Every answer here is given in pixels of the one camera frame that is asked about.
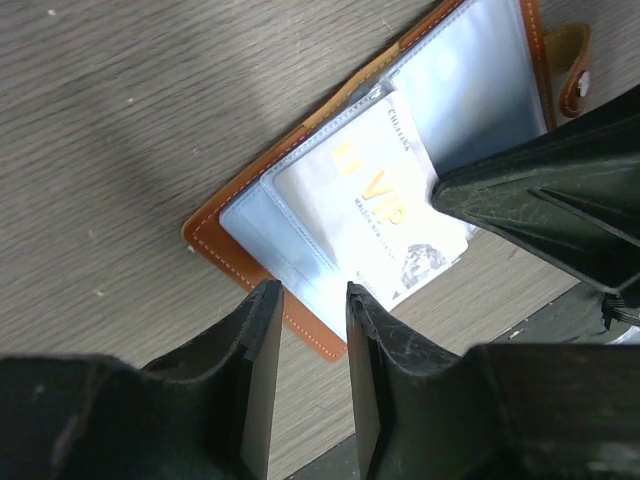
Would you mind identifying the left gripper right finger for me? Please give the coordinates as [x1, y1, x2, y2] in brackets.
[346, 283, 639, 479]

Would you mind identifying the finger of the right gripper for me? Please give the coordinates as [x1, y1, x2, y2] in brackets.
[432, 88, 639, 300]

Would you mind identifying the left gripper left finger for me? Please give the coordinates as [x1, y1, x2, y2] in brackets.
[1, 280, 284, 479]

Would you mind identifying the white gold VIP card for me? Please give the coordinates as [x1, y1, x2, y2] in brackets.
[271, 91, 468, 309]

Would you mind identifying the brown leather card holder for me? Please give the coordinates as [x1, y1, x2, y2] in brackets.
[183, 1, 592, 362]

